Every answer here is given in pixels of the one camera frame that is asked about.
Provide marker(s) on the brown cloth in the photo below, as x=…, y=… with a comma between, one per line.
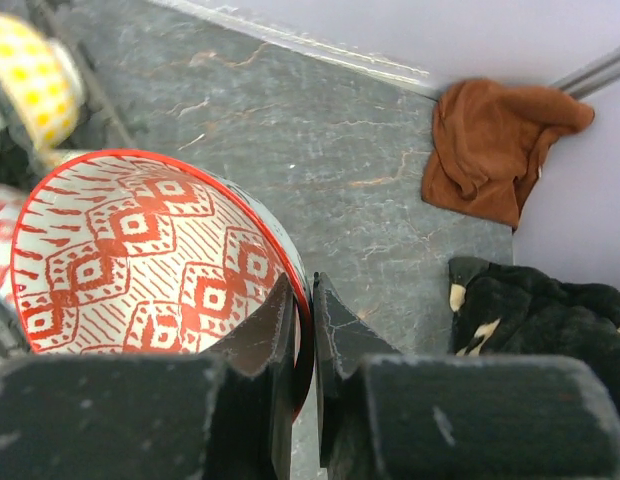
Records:
x=490, y=144

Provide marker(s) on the wire dish rack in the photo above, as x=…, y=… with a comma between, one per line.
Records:
x=22, y=166

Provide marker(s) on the yellow green floral bowl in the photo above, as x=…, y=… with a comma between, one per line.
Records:
x=41, y=81

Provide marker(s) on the red patterned green bowl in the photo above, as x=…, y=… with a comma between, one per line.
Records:
x=130, y=251

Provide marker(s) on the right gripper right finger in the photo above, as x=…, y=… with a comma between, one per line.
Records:
x=354, y=391

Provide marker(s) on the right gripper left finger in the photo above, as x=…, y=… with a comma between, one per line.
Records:
x=250, y=432

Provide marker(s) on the red scale patterned bowl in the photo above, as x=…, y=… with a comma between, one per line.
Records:
x=11, y=203

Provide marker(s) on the black floral blanket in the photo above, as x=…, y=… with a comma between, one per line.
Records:
x=517, y=309

